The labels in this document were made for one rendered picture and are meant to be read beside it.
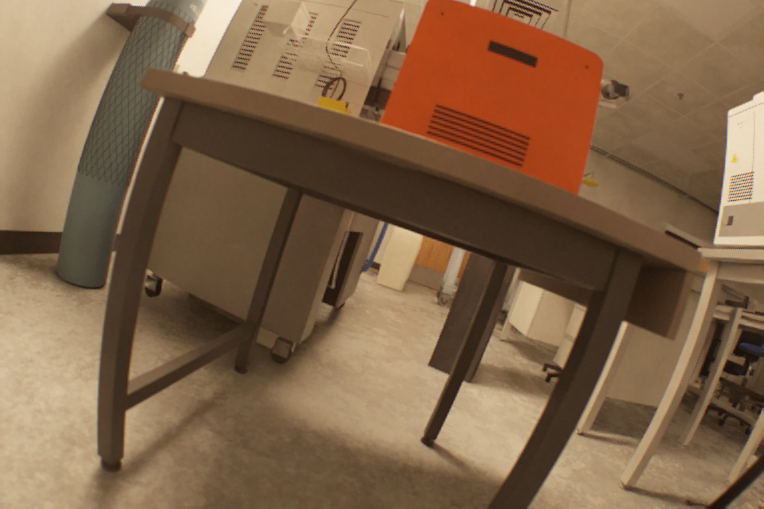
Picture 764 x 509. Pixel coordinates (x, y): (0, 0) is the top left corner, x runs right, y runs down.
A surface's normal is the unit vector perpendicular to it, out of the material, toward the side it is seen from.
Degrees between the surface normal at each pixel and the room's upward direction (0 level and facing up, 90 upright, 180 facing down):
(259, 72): 90
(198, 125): 90
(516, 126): 90
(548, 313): 90
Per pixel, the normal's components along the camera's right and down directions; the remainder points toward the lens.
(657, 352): -0.08, -0.04
